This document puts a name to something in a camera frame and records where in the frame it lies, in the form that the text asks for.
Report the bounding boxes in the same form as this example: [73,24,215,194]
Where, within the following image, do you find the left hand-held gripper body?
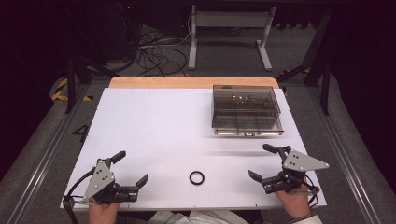
[82,158,140,206]

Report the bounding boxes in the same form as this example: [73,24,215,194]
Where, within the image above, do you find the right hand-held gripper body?
[262,145,331,195]

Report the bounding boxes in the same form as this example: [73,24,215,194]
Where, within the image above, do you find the clear brown drawer box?
[211,84,285,137]

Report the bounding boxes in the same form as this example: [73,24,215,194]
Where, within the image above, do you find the black ring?
[189,170,205,186]

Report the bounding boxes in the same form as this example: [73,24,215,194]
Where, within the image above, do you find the person's left hand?
[88,201,121,224]

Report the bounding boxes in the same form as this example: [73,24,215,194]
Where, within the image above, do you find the person's right hand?
[275,183,313,219]

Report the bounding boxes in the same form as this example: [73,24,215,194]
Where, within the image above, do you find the white board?
[60,87,328,213]

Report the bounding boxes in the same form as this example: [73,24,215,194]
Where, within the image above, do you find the person's white sleeve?
[285,212,325,224]

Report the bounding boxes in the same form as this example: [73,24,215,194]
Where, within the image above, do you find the person's light clothing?
[148,210,250,224]

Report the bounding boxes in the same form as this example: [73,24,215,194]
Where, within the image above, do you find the black metal stand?
[63,55,120,115]
[276,8,333,117]

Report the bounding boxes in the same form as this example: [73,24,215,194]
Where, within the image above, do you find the yellow black hazard tape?
[50,77,94,103]

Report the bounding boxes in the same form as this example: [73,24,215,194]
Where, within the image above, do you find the wooden table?
[108,76,280,90]

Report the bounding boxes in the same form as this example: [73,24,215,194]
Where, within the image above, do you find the black equipment case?
[92,2,138,61]

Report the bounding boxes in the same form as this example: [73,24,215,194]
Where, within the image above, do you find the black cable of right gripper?
[302,175,321,209]

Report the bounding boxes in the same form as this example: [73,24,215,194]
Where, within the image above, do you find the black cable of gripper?
[302,175,321,209]
[62,167,96,224]

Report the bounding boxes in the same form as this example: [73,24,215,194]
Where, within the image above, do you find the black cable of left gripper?
[62,167,96,224]

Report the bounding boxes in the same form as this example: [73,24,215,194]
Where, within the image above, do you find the aluminium floor rail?
[5,83,92,224]
[306,86,383,224]

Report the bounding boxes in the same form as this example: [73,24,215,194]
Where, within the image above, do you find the bundle of black floor cables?
[134,27,192,77]

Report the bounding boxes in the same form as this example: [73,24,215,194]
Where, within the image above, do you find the white desk frame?
[187,4,277,72]

